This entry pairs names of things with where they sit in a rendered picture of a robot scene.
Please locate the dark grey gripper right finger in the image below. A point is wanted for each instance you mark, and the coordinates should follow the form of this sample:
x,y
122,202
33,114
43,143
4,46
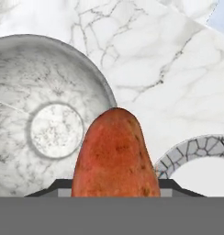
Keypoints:
x,y
170,188

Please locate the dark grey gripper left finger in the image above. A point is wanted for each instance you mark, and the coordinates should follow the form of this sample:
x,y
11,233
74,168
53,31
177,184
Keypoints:
x,y
57,187

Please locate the orange sweet potato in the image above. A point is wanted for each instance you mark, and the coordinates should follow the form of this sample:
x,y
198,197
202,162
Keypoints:
x,y
115,156

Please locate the white marbled bowl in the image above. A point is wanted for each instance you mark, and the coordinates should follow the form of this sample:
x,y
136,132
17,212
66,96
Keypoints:
x,y
46,122

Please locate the white plate with cracked rim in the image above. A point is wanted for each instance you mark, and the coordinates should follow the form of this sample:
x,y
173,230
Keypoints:
x,y
190,148

